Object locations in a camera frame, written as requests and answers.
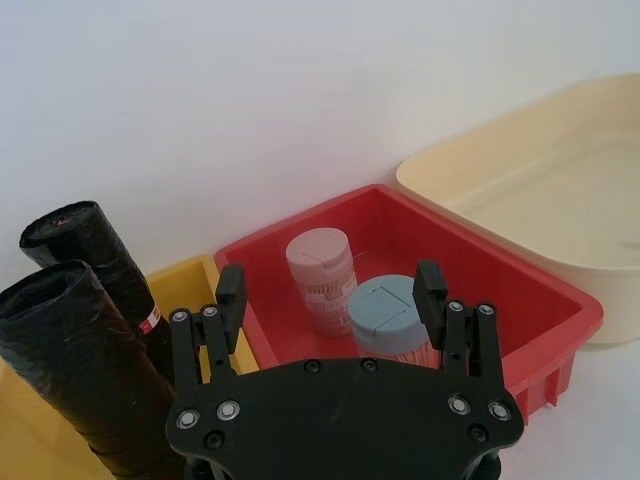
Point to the black bag roll plain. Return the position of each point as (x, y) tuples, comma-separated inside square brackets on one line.
[(75, 350)]

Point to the pink lidded toothpick jar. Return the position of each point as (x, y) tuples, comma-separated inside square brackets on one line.
[(320, 270)]

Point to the black bag roll red label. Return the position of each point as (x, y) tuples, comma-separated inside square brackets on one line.
[(100, 240)]

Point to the yellow plastic bin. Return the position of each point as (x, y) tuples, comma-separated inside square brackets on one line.
[(190, 280)]

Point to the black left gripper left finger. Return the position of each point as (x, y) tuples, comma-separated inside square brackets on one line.
[(231, 300)]

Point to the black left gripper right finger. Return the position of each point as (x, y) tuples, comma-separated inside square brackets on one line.
[(429, 300)]

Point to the red plastic bin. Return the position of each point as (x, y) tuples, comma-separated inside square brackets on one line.
[(450, 240)]

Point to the cream oval plastic tub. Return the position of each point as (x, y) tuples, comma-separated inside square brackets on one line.
[(550, 210)]

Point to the blue lidded toothpick jar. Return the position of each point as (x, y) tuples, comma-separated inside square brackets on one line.
[(380, 310)]

